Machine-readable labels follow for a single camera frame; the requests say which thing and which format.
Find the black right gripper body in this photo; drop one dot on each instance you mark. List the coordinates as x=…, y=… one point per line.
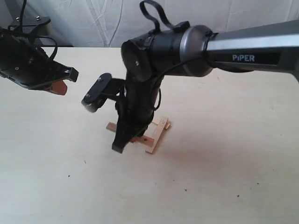
x=134, y=102

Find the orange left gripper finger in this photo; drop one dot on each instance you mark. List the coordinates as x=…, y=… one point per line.
x=57, y=88

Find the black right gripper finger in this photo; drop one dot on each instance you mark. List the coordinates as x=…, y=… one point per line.
x=124, y=134

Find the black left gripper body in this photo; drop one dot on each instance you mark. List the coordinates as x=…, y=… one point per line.
x=28, y=65

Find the wooden stick with holes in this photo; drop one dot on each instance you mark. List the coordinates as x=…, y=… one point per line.
x=167, y=125
x=143, y=140

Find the light wooden slat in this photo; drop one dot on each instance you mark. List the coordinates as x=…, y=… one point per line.
x=157, y=134

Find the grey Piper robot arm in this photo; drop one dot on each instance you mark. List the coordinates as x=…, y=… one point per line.
x=194, y=52

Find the white wrinkled backdrop cloth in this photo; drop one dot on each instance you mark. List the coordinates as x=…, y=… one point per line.
x=108, y=23

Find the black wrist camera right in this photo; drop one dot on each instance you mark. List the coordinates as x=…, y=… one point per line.
x=95, y=98

